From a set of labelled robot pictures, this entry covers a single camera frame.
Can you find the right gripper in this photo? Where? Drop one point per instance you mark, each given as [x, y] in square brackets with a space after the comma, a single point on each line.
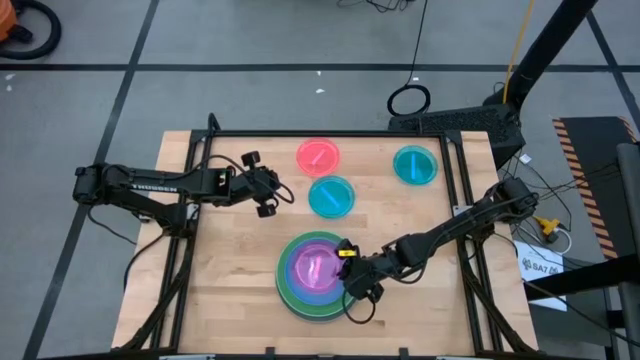
[362, 275]

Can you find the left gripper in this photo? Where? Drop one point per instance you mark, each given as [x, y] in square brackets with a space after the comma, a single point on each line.
[255, 185]

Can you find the pink translucent plate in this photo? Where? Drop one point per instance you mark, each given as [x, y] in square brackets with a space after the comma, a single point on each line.
[317, 157]
[315, 267]

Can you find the blue plastic plate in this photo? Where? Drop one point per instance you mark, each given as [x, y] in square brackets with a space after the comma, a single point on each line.
[312, 298]

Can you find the green plastic plate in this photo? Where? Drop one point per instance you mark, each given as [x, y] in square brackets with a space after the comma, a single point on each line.
[312, 306]
[312, 313]

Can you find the teal translucent plate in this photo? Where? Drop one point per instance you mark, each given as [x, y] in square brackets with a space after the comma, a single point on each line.
[415, 165]
[331, 197]

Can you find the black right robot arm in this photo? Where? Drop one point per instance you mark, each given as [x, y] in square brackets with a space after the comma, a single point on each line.
[450, 230]

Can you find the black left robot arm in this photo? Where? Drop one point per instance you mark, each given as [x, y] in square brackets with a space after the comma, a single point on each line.
[150, 182]

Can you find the large grey plate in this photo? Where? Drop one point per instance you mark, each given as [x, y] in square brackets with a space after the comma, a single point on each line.
[312, 319]

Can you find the white paper sign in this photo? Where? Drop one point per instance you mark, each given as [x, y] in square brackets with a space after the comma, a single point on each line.
[540, 270]

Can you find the yellow connector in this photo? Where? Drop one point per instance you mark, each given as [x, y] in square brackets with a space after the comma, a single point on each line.
[549, 225]

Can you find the white paper tag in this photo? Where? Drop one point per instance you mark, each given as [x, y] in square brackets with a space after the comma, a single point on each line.
[525, 159]

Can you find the black floor beam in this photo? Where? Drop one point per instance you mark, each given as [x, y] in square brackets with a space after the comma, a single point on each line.
[590, 275]

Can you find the black hazard-striped mat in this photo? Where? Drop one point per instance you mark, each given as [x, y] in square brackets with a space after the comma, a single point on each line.
[595, 165]

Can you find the grey cabinet edge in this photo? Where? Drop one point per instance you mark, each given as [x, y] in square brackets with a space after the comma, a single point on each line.
[630, 200]

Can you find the orange object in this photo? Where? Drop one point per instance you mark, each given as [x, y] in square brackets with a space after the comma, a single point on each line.
[6, 20]

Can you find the black table frame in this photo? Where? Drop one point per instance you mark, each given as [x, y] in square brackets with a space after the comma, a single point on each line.
[325, 134]

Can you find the black camera stand post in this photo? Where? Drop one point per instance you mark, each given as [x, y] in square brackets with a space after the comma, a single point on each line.
[550, 40]

